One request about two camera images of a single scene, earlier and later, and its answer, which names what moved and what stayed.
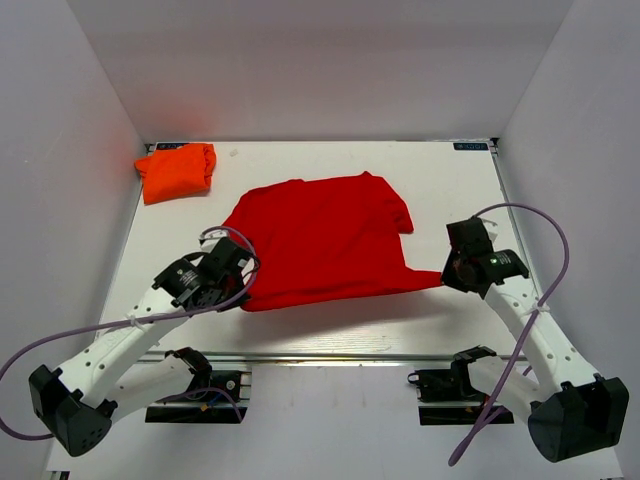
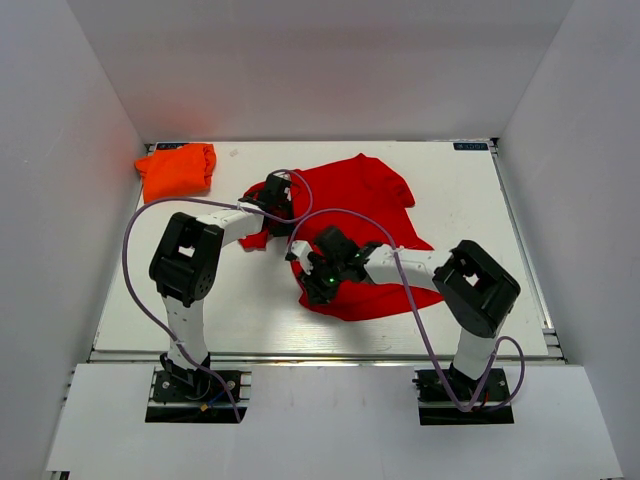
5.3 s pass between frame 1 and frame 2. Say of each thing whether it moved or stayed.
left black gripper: moved
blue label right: stayed
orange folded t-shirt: stayed
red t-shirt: moved
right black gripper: moved
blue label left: stayed
